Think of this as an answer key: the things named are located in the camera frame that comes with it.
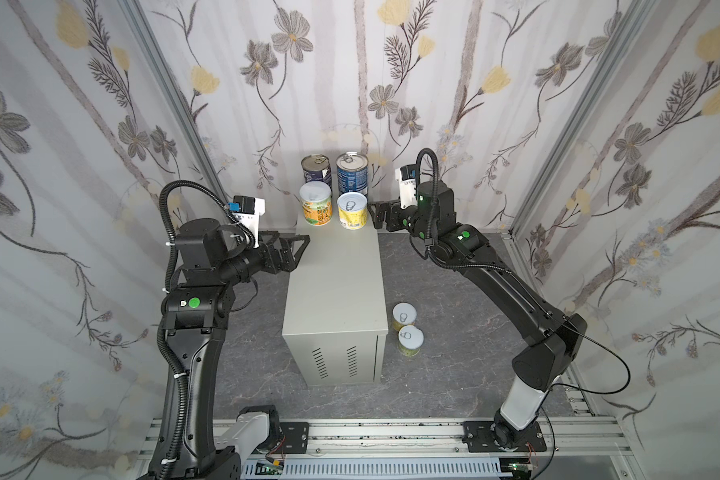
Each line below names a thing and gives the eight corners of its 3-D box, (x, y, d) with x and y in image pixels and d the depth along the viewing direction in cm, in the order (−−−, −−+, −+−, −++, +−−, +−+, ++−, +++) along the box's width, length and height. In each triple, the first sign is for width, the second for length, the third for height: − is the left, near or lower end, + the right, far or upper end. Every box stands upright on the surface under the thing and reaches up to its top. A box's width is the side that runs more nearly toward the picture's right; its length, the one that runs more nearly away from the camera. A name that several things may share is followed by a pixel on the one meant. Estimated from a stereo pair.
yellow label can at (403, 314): (398, 335, 94) (400, 326, 90) (386, 318, 98) (388, 308, 93) (418, 324, 97) (420, 315, 92) (405, 308, 101) (408, 298, 96)
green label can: (397, 356, 90) (399, 348, 85) (396, 333, 94) (397, 325, 90) (423, 356, 90) (426, 348, 85) (420, 334, 94) (423, 325, 90)
